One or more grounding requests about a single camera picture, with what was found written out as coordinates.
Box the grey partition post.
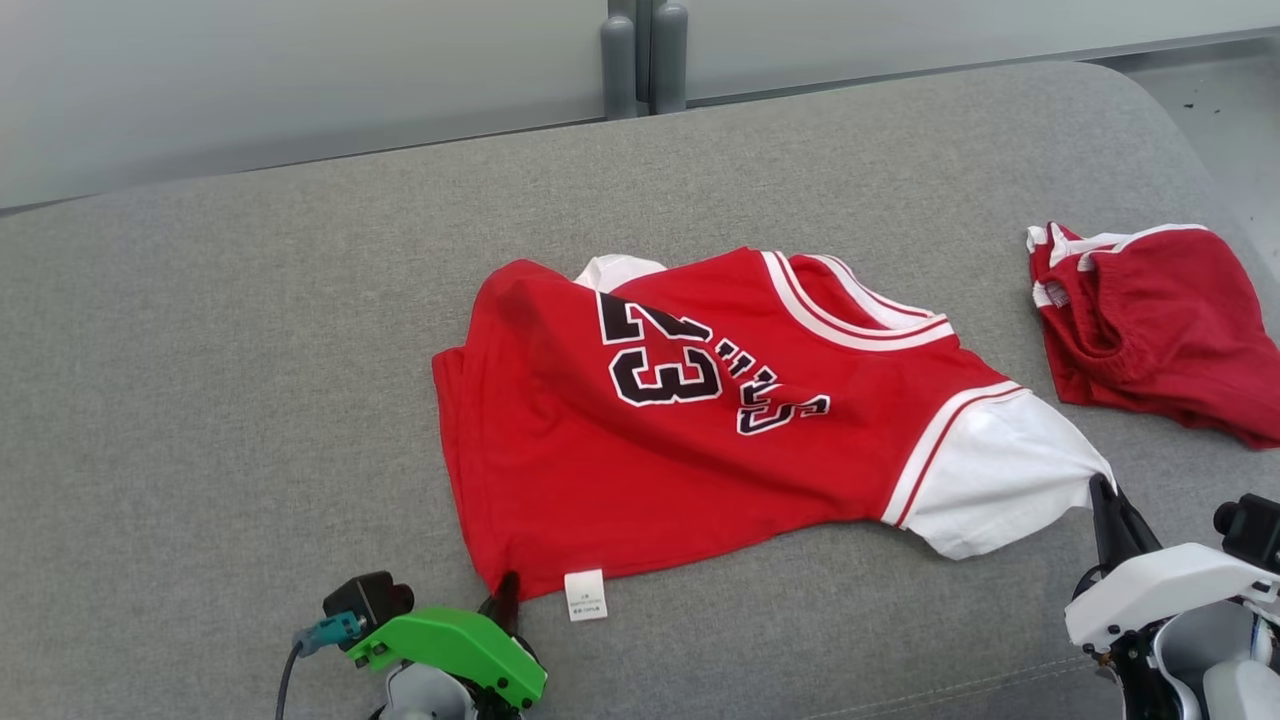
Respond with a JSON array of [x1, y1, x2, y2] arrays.
[[599, 0, 690, 122]]

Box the left black cable teal plug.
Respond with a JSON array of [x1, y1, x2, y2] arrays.
[[274, 611, 367, 720]]

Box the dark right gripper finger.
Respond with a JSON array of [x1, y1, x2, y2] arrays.
[[1088, 475, 1127, 574], [1112, 491, 1164, 564]]

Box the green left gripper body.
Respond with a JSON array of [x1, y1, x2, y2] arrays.
[[350, 607, 549, 710]]

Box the grey fabric sofa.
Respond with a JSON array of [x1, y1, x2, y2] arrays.
[[0, 62, 1280, 720]]

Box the red shorts with white stripes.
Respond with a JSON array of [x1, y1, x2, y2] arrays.
[[1026, 222, 1280, 452]]

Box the red basketball jersey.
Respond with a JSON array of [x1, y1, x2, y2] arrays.
[[431, 246, 1117, 623]]

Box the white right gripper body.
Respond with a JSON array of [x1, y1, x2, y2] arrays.
[[1065, 543, 1280, 652]]

